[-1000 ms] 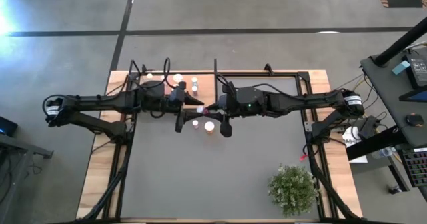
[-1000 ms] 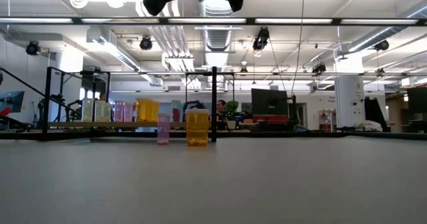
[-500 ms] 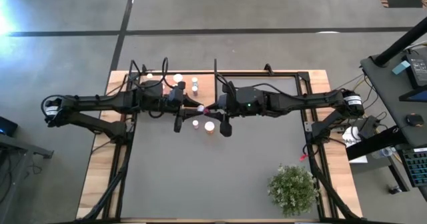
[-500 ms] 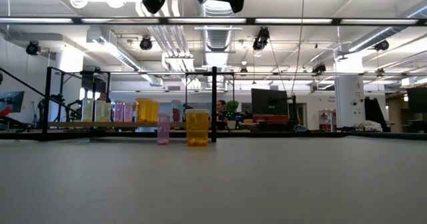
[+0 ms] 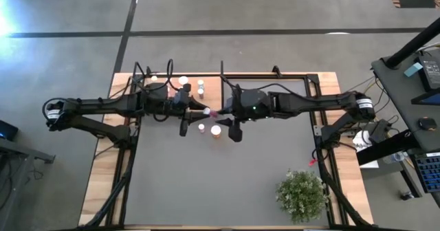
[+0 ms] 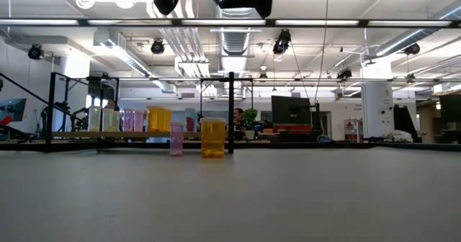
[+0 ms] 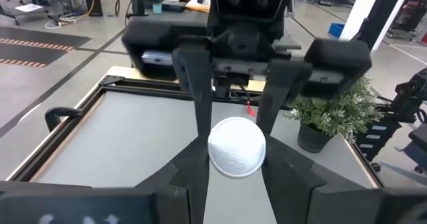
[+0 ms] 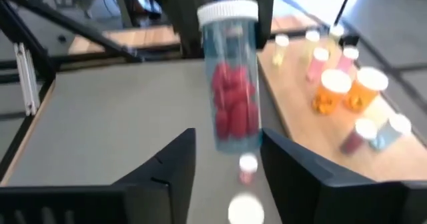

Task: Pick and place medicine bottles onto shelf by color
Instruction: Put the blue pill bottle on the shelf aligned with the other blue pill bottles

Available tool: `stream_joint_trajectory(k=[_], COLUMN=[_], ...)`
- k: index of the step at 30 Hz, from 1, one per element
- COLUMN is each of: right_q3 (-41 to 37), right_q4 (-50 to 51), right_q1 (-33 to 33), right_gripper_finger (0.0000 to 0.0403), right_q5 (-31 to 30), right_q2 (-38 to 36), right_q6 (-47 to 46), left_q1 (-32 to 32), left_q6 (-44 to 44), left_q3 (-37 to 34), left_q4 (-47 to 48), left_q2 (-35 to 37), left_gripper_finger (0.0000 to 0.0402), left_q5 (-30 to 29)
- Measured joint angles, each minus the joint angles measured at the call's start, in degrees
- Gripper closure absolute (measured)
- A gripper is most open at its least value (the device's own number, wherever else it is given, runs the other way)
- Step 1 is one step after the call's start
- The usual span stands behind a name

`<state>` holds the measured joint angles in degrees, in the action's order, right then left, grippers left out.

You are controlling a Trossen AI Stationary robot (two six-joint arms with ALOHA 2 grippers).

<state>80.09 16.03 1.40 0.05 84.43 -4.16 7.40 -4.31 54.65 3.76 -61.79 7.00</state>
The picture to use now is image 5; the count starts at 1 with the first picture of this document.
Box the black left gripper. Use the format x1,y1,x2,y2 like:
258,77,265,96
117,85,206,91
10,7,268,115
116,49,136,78
167,82,212,138

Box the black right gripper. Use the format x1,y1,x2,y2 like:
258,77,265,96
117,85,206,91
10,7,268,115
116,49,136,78
215,85,274,144

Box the wooden shelf board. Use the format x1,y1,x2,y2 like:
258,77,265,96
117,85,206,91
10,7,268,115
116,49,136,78
141,76,224,115

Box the grey table mat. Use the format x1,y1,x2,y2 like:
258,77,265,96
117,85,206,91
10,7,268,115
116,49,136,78
124,78,333,227

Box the green artificial potted plant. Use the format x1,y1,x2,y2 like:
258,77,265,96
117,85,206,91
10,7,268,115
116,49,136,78
275,170,330,224

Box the white paper sheet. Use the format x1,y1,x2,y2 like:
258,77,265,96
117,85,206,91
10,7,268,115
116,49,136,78
352,130,379,169

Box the black power brick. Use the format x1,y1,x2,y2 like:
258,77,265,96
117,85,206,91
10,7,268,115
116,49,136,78
369,119,391,142

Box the clear plastic bottle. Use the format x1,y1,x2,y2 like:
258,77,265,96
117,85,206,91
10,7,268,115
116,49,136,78
383,151,408,165

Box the grey side desk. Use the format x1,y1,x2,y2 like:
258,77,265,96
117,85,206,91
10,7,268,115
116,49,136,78
371,48,440,208

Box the black side desk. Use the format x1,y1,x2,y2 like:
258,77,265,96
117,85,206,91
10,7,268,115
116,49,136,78
0,137,56,231

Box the small teal box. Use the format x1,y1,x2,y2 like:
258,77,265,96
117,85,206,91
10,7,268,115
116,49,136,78
403,62,424,78

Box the black computer blue lights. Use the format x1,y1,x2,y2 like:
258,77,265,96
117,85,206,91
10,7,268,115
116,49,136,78
0,120,20,142

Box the black pole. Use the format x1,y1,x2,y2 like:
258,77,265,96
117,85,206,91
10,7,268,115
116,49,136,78
384,17,440,69

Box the black computer mouse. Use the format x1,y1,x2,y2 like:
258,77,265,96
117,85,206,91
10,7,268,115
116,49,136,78
417,116,438,131

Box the blue keyboard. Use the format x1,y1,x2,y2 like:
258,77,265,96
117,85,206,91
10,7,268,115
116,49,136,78
414,151,440,194

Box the black power adapter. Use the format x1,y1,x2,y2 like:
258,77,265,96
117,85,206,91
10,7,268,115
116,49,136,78
417,50,440,91

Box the black left camera cable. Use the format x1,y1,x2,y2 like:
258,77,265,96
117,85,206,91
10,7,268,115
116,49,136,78
132,58,183,91

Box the black camera cable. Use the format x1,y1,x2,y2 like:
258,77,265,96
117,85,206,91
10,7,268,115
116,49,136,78
132,58,183,91
219,74,348,100

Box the black right camera cable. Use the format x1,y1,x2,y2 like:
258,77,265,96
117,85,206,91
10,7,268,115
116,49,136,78
219,74,348,100

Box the yellow floor cable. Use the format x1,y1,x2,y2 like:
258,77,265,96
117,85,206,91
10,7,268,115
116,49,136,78
364,78,379,94

